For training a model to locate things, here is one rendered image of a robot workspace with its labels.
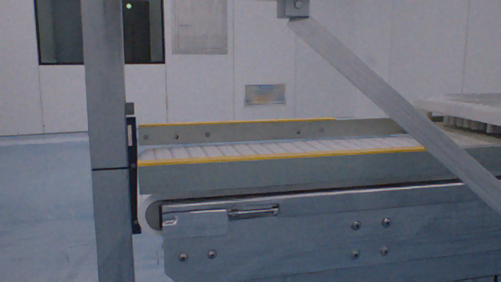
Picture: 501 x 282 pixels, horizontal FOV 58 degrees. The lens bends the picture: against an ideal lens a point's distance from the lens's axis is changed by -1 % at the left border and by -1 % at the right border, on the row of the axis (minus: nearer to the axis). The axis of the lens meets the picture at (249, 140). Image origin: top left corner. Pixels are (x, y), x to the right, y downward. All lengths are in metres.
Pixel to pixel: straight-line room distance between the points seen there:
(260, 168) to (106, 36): 0.37
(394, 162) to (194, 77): 5.15
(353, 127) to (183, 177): 0.43
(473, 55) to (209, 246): 4.56
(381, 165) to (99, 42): 0.46
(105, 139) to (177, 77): 4.85
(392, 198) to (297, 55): 5.58
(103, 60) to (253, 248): 0.39
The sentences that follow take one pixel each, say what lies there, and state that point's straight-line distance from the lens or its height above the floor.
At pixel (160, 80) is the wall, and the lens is 5.57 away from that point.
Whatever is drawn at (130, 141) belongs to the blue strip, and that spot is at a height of 0.81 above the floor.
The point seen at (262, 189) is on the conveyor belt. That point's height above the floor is 0.80.
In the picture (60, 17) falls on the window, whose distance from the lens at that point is 5.51.
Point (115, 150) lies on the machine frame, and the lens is 0.78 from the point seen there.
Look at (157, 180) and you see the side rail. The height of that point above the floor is 0.82.
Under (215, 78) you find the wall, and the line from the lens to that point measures 5.72.
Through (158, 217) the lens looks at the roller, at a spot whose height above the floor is 0.78.
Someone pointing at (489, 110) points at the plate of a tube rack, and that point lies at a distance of 0.74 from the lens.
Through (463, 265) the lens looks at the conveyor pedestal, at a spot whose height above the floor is 0.66.
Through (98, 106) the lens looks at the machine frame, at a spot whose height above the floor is 0.87.
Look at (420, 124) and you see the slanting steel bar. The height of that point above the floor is 0.88.
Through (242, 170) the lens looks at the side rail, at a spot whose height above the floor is 0.83.
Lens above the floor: 0.95
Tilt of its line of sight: 10 degrees down
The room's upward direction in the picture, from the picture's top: straight up
